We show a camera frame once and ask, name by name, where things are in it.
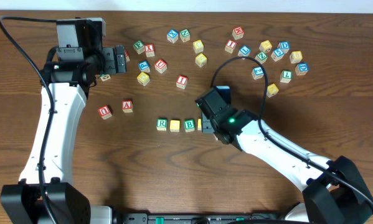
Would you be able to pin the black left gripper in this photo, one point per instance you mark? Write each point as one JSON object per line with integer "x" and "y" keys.
{"x": 110, "y": 60}

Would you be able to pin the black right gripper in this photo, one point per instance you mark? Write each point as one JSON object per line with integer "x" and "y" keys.
{"x": 207, "y": 125}

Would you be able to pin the yellow o block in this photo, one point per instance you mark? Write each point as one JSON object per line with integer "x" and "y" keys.
{"x": 199, "y": 124}
{"x": 174, "y": 125}

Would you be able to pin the green B block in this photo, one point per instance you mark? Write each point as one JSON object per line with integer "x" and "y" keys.
{"x": 189, "y": 125}

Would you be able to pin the yellow O block front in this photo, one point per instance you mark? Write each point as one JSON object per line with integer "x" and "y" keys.
{"x": 174, "y": 125}

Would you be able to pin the green R block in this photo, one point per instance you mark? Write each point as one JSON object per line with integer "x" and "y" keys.
{"x": 161, "y": 124}

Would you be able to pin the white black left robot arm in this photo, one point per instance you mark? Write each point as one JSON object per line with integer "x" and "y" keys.
{"x": 45, "y": 191}

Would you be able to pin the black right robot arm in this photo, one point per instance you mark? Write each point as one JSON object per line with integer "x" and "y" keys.
{"x": 333, "y": 191}

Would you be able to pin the red G block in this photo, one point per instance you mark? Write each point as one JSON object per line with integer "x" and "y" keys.
{"x": 127, "y": 57}

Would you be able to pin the green J block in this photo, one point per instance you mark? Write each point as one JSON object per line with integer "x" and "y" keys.
{"x": 105, "y": 77}

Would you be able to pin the green F block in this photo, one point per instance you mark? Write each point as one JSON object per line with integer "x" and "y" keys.
{"x": 139, "y": 47}

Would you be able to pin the blue P block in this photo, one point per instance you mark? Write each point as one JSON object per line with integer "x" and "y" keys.
{"x": 144, "y": 66}

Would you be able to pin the yellow block by P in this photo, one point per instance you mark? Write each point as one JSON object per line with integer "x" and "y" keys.
{"x": 143, "y": 78}

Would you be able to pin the red Y block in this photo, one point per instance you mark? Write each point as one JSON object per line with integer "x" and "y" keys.
{"x": 149, "y": 50}

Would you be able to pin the red A block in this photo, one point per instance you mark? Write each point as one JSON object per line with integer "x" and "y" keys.
{"x": 127, "y": 106}

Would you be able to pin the red U block middle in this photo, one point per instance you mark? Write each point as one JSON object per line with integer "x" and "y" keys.
{"x": 161, "y": 66}

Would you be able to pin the red u block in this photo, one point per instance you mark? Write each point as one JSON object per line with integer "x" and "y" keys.
{"x": 105, "y": 112}
{"x": 161, "y": 66}

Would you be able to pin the red U block near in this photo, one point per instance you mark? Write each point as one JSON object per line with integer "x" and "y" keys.
{"x": 105, "y": 112}

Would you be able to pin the yellow K block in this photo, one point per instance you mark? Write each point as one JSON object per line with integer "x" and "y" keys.
{"x": 272, "y": 90}

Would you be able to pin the red I block left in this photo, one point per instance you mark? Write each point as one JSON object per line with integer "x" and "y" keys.
{"x": 181, "y": 82}

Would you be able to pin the red i block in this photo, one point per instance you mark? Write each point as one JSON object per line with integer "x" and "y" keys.
{"x": 230, "y": 46}
{"x": 181, "y": 82}

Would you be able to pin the blue 2 block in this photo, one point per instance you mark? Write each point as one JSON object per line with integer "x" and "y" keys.
{"x": 257, "y": 73}

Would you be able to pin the blue X block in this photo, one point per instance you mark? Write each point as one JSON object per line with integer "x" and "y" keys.
{"x": 172, "y": 36}

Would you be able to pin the yellow block lower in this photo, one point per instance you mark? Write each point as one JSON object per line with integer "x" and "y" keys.
{"x": 201, "y": 60}

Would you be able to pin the blue L block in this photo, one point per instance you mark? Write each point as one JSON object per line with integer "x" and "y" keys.
{"x": 244, "y": 51}

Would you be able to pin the green Z block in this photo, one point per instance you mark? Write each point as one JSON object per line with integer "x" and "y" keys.
{"x": 261, "y": 57}

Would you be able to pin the green 7 block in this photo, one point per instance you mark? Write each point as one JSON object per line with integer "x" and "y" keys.
{"x": 286, "y": 76}

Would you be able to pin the red I block right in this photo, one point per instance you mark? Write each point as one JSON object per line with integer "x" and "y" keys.
{"x": 230, "y": 46}

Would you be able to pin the yellow block upper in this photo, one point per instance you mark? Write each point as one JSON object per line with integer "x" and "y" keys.
{"x": 198, "y": 46}

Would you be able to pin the blue 5 block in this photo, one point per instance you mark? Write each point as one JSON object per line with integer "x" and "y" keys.
{"x": 277, "y": 54}

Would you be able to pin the yellow block soccer side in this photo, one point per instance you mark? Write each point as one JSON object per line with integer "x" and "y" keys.
{"x": 265, "y": 46}

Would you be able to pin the blue D block right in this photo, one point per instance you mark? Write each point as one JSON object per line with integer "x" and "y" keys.
{"x": 302, "y": 69}

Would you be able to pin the blue d block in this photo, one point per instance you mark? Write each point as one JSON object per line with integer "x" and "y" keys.
{"x": 284, "y": 46}
{"x": 302, "y": 69}

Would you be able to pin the red block top right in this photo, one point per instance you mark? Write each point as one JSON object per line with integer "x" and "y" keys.
{"x": 237, "y": 33}

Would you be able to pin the yellow 8 block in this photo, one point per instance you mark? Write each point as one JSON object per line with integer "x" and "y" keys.
{"x": 296, "y": 57}

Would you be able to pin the blue D block upper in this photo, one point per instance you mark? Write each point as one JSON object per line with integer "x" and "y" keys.
{"x": 284, "y": 46}

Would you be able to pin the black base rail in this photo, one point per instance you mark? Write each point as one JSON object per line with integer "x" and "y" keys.
{"x": 144, "y": 218}

